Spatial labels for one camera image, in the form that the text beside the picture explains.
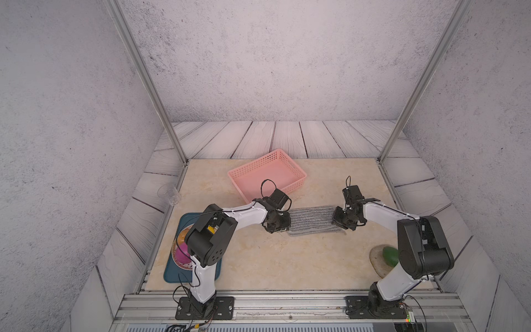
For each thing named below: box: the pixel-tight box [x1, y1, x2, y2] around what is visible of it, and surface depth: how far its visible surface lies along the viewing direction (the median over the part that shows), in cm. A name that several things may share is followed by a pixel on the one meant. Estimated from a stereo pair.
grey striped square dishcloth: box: [287, 205, 342, 236], surface depth 96 cm
